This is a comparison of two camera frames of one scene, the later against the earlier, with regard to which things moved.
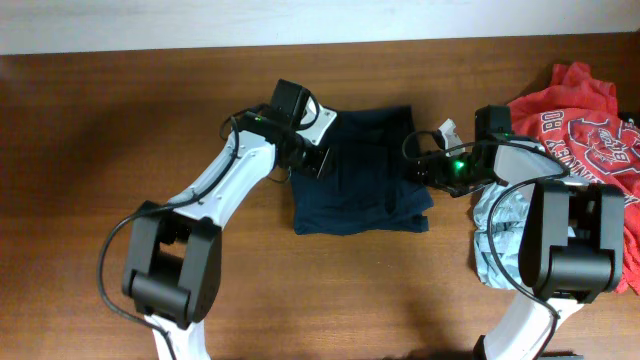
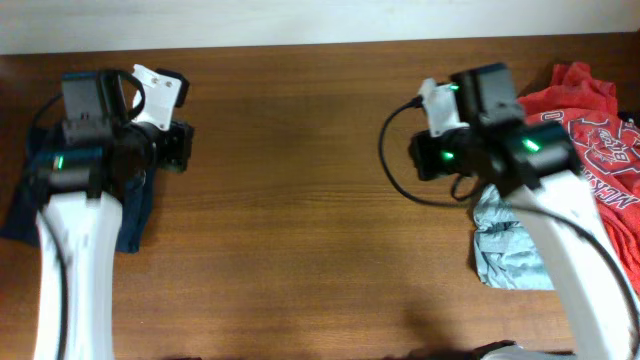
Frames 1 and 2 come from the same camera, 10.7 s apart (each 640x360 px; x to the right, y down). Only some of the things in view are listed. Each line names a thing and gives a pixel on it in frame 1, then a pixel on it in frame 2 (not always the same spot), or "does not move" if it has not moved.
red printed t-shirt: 579,116 does not move
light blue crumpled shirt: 509,219 does not move
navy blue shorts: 364,187 to 21,223
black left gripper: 319,165 to 179,135
